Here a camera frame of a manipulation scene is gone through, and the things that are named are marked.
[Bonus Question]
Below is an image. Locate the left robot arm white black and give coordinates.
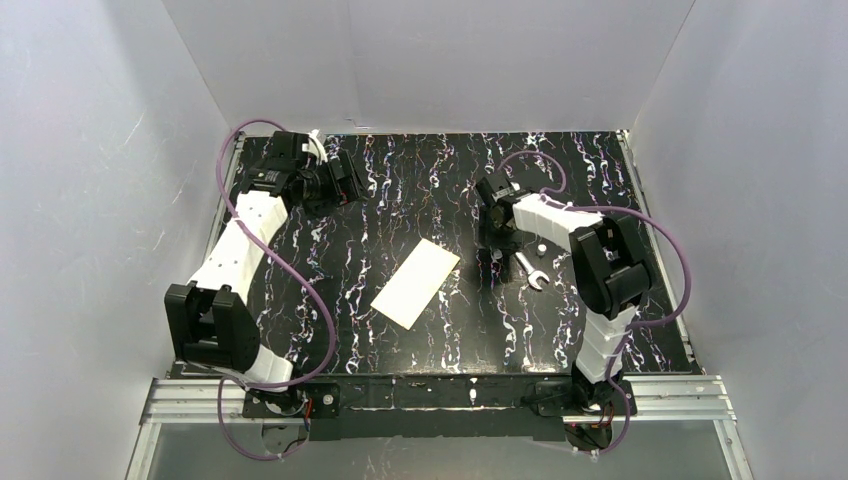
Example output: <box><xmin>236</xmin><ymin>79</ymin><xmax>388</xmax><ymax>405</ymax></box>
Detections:
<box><xmin>164</xmin><ymin>130</ymin><xmax>365</xmax><ymax>393</ymax></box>

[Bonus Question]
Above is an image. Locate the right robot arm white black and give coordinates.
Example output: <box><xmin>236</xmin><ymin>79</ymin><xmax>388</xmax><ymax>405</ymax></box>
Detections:
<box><xmin>475</xmin><ymin>172</ymin><xmax>655</xmax><ymax>404</ymax></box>

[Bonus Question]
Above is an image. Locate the silver wrench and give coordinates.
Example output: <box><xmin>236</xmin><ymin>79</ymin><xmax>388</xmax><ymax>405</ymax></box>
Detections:
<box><xmin>514</xmin><ymin>251</ymin><xmax>550</xmax><ymax>291</ymax></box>

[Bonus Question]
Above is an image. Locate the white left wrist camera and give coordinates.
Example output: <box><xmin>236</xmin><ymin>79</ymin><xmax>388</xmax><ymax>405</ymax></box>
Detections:
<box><xmin>308</xmin><ymin>129</ymin><xmax>328</xmax><ymax>164</ymax></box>

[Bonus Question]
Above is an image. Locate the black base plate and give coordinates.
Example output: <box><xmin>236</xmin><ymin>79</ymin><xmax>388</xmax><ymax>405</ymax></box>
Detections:
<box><xmin>242</xmin><ymin>373</ymin><xmax>638</xmax><ymax>441</ymax></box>

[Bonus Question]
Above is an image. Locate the cream envelope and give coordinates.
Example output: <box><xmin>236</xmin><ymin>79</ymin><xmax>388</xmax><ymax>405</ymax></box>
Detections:
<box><xmin>371</xmin><ymin>239</ymin><xmax>460</xmax><ymax>330</ymax></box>

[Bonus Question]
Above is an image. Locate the aluminium front rail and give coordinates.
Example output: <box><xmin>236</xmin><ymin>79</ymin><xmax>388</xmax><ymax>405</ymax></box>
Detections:
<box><xmin>141</xmin><ymin>375</ymin><xmax>736</xmax><ymax>424</ymax></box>

